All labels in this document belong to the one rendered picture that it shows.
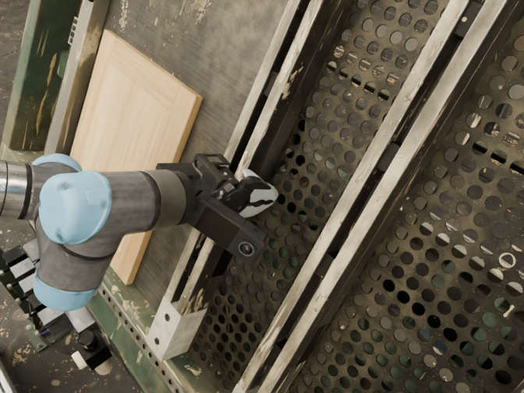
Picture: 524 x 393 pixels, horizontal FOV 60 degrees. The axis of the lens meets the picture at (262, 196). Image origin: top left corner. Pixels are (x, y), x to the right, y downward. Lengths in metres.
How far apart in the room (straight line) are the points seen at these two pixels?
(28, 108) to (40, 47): 0.19
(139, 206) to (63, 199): 0.08
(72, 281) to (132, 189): 0.13
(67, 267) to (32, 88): 1.02
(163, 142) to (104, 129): 0.23
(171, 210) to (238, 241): 0.10
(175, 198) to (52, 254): 0.15
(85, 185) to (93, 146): 0.73
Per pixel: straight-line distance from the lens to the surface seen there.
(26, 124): 1.57
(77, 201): 0.49
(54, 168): 0.68
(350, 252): 0.65
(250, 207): 0.69
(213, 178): 0.63
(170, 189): 0.55
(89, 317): 1.31
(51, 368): 2.15
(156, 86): 1.02
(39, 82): 1.52
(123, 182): 0.52
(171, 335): 0.95
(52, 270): 0.58
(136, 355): 1.10
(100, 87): 1.20
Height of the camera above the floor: 1.82
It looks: 47 degrees down
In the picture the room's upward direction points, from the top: straight up
